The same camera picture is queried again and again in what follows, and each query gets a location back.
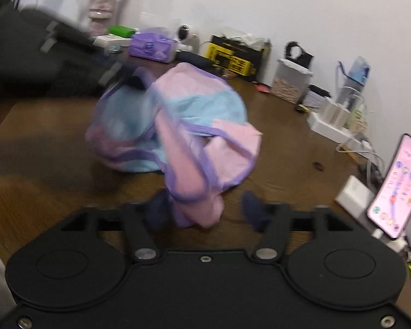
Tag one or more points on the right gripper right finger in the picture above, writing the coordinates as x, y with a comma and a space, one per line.
272, 220

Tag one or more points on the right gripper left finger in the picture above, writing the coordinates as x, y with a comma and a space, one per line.
141, 220

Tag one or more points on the pink blue purple garment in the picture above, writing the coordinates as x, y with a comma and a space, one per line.
188, 124

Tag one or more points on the white phone stand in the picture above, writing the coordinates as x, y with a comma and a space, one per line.
355, 198

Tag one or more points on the white power strip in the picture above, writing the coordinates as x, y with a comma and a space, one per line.
338, 136

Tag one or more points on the smartphone with pink screen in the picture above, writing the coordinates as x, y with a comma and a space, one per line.
390, 210

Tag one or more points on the white charger plugs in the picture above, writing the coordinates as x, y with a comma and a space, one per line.
335, 114

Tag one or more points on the small white box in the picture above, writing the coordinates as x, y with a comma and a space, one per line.
315, 97

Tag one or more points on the red packet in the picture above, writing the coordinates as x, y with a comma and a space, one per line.
263, 88

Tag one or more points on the clear plastic food container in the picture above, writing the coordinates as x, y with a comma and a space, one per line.
291, 81

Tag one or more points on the blue water bottle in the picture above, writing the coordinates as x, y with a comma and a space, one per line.
349, 85

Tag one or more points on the black watch on stand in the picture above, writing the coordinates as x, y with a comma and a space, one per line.
296, 54

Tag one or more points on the black yellow cardboard box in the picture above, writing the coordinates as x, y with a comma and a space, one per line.
237, 57

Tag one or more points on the purple tissue pack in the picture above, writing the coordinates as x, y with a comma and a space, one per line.
153, 46

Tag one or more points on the white flat box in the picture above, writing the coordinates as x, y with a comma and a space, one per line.
105, 41

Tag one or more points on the green box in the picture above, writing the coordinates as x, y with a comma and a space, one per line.
121, 31

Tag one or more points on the black storage bag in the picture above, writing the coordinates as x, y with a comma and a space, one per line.
41, 57

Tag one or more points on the pink ceramic vase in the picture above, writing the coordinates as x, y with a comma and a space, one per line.
100, 14

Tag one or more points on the white security camera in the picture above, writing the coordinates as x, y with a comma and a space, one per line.
187, 37

